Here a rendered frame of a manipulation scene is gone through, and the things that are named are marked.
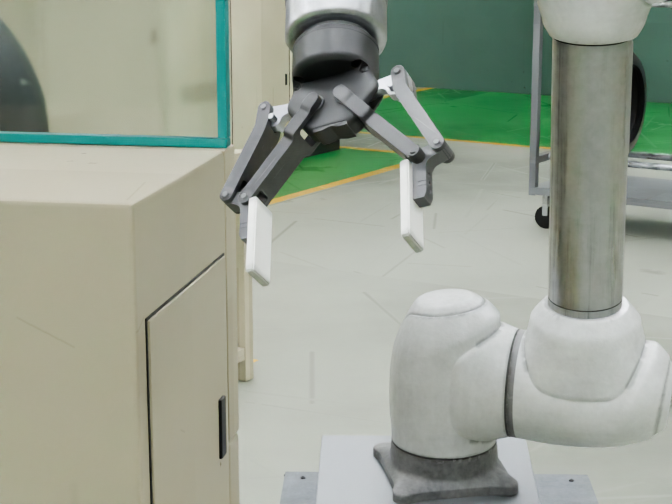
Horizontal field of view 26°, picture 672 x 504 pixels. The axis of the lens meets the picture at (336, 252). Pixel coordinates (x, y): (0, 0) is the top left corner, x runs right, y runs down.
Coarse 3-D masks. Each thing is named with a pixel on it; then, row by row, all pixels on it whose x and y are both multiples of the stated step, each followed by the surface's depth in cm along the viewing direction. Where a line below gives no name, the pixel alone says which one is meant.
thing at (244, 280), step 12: (240, 240) 490; (240, 252) 491; (240, 264) 492; (240, 276) 493; (240, 288) 494; (240, 300) 495; (252, 300) 498; (240, 312) 496; (252, 312) 499; (240, 324) 497; (252, 324) 500; (240, 336) 498; (252, 336) 501; (240, 348) 497; (252, 348) 502; (240, 360) 496; (252, 360) 502; (240, 372) 501; (252, 372) 503
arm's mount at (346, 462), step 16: (336, 448) 222; (352, 448) 222; (368, 448) 222; (512, 448) 222; (320, 464) 217; (336, 464) 217; (352, 464) 217; (368, 464) 217; (512, 464) 216; (528, 464) 216; (320, 480) 212; (336, 480) 212; (352, 480) 212; (368, 480) 212; (384, 480) 212; (528, 480) 211; (320, 496) 207; (336, 496) 207; (352, 496) 207; (368, 496) 207; (384, 496) 207; (480, 496) 206; (496, 496) 206; (512, 496) 206; (528, 496) 206
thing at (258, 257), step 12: (252, 204) 120; (252, 216) 120; (264, 216) 121; (252, 228) 119; (264, 228) 121; (252, 240) 118; (264, 240) 120; (252, 252) 118; (264, 252) 120; (252, 264) 117; (264, 264) 119; (252, 276) 118; (264, 276) 119
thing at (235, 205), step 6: (240, 192) 122; (234, 198) 122; (228, 204) 123; (234, 204) 122; (240, 204) 122; (234, 210) 123; (240, 210) 121; (246, 210) 121; (240, 216) 121; (246, 216) 121; (240, 222) 121; (246, 222) 121; (240, 228) 121; (246, 228) 120; (240, 234) 120; (246, 234) 120; (246, 240) 120
